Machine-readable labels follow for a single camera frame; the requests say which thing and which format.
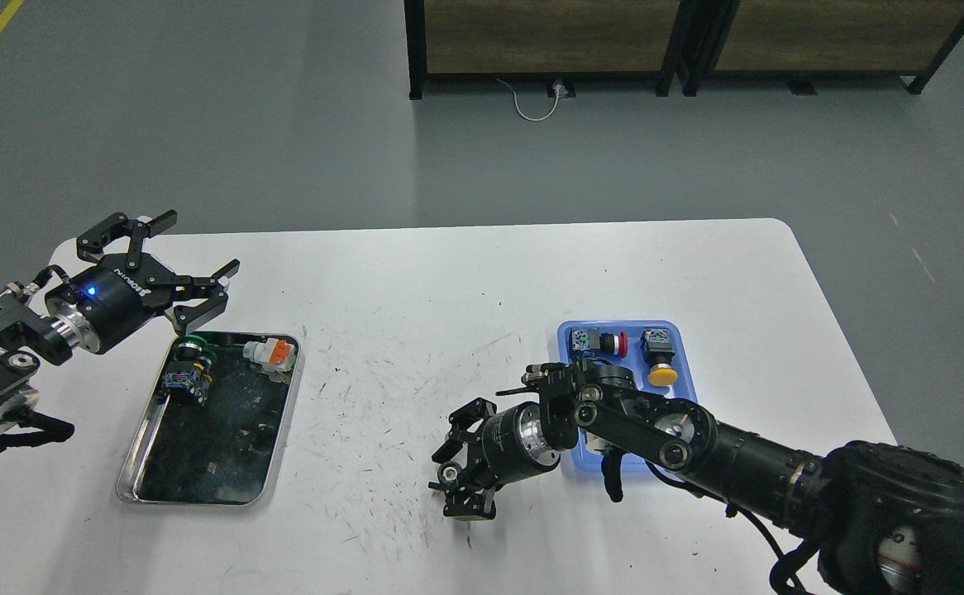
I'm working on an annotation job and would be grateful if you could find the wooden cabinet right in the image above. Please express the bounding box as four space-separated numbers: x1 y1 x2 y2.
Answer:
678 1 964 97

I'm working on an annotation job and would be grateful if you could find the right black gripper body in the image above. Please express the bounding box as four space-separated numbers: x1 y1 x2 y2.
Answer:
470 402 561 488

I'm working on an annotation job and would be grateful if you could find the steel tray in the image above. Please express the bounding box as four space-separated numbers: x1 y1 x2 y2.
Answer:
116 331 301 506

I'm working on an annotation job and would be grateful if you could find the red emergency push button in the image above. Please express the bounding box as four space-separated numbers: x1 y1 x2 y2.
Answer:
568 327 628 361

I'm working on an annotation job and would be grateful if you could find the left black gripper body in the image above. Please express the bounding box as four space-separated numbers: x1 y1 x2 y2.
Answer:
45 254 174 355

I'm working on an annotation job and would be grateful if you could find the white floor cable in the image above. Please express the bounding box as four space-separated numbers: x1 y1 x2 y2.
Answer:
494 78 571 122

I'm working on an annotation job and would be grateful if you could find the green push button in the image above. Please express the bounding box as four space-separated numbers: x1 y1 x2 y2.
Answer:
169 334 217 370

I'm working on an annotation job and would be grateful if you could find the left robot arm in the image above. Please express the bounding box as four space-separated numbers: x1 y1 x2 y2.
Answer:
0 210 240 454

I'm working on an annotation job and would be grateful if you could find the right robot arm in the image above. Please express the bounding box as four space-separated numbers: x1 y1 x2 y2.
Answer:
430 358 964 594

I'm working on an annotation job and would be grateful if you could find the wooden cabinet left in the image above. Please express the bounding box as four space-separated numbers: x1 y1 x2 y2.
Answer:
403 1 699 99

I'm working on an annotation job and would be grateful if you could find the black gear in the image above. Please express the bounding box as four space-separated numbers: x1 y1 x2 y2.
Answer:
437 462 462 488

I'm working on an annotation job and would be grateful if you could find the wooden cabinet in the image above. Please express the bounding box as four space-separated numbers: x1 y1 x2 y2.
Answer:
403 1 699 99
678 1 964 97

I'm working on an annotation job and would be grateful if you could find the blue black switch block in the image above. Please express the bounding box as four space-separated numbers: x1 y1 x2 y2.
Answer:
160 369 212 406

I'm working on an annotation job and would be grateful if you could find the orange white connector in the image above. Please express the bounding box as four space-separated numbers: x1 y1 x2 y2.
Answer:
241 336 298 383

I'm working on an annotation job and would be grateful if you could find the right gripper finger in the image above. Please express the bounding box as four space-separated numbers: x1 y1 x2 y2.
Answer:
432 397 497 464
428 483 498 522

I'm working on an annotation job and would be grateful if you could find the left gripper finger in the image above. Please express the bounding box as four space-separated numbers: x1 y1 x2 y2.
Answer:
75 208 179 269
148 259 241 336

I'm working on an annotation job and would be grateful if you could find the yellow push button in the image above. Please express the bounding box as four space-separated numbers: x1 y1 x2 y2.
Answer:
641 327 679 388

